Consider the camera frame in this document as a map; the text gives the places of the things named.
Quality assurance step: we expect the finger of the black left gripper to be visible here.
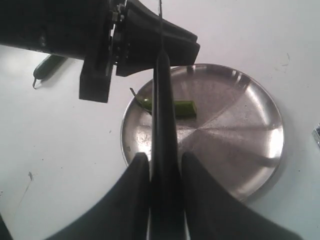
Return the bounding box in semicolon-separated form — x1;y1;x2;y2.
116;0;200;76

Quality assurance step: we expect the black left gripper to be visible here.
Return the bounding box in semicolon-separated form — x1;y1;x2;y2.
0;0;125;103

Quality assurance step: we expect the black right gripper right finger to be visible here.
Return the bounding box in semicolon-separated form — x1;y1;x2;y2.
181;152;301;240

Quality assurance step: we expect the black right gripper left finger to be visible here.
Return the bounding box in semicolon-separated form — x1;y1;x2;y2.
49;152;150;240

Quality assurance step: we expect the black kitchen knife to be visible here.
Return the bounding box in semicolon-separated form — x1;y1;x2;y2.
149;1;186;240

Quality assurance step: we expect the green cucumber with stem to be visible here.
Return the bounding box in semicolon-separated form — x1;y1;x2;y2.
129;87;197;119

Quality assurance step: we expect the steel wire utensil basket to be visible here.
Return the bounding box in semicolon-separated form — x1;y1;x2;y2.
312;123;320;147

